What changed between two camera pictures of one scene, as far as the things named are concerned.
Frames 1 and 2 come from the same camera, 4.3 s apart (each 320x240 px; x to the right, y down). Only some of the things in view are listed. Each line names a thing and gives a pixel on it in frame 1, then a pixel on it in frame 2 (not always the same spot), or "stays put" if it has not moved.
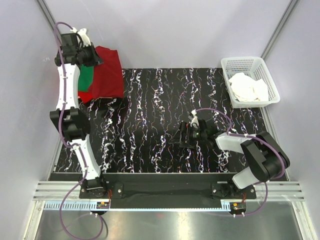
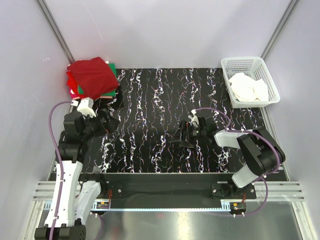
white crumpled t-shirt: [246, 89] stays put
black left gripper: [93, 55] to [106, 120]
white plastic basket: [248, 82] stays put
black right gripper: [186, 135] stays put
